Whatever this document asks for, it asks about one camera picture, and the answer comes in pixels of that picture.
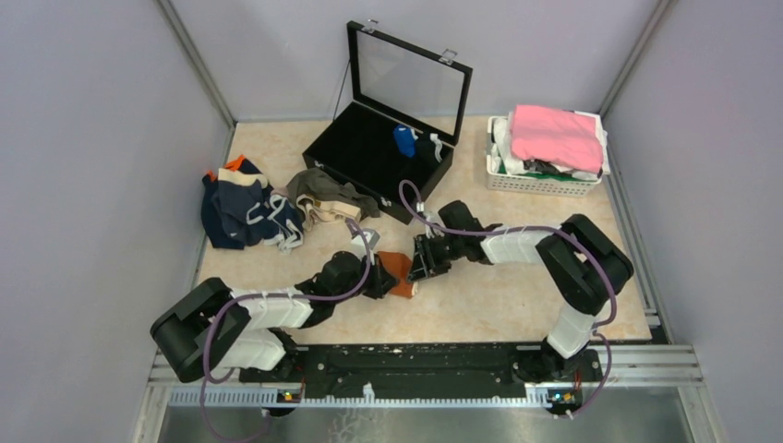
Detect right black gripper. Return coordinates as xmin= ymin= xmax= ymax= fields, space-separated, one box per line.
xmin=407 ymin=232 xmax=464 ymax=282

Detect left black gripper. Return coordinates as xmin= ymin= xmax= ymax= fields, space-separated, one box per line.
xmin=332 ymin=251 xmax=398 ymax=305

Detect orange underwear white waistband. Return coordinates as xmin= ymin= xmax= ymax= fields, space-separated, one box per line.
xmin=378 ymin=251 xmax=418 ymax=299

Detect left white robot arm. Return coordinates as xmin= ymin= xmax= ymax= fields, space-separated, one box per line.
xmin=150 ymin=251 xmax=400 ymax=383

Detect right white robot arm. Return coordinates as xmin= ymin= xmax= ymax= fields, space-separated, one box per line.
xmin=406 ymin=200 xmax=634 ymax=380

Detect olive beige underwear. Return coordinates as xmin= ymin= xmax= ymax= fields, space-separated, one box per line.
xmin=286 ymin=168 xmax=381 ymax=232

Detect black white rolled underwear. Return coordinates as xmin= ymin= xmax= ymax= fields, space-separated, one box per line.
xmin=414 ymin=133 xmax=443 ymax=167

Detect blue rolled underwear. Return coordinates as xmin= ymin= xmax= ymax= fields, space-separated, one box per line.
xmin=393 ymin=125 xmax=417 ymax=158

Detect white plastic basket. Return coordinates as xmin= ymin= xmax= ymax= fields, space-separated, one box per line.
xmin=485 ymin=116 xmax=603 ymax=198

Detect white clothes in basket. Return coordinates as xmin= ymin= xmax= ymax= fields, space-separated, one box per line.
xmin=494 ymin=110 xmax=610 ymax=181

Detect black box glass lid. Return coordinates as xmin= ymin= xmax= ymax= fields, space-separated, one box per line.
xmin=303 ymin=21 xmax=473 ymax=224

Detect navy blue clothes pile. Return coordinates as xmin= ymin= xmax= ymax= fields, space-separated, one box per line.
xmin=200 ymin=155 xmax=305 ymax=253

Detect pink folded cloth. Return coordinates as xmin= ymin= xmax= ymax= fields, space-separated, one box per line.
xmin=509 ymin=104 xmax=604 ymax=174

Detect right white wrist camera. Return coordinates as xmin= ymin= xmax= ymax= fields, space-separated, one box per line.
xmin=416 ymin=207 xmax=443 ymax=238

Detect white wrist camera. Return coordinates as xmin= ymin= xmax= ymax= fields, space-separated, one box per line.
xmin=350 ymin=228 xmax=380 ymax=253
xmin=416 ymin=207 xmax=443 ymax=238

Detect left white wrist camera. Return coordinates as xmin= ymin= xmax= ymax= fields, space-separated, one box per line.
xmin=350 ymin=228 xmax=380 ymax=253

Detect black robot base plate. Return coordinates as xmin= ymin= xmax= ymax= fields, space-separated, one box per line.
xmin=238 ymin=342 xmax=603 ymax=400

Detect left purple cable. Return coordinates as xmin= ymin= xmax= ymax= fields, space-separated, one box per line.
xmin=199 ymin=219 xmax=376 ymax=443

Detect purple cable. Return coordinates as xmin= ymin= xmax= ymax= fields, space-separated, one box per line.
xmin=398 ymin=178 xmax=619 ymax=423
xmin=199 ymin=219 xmax=376 ymax=443

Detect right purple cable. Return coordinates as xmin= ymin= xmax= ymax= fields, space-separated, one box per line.
xmin=398 ymin=178 xmax=619 ymax=423

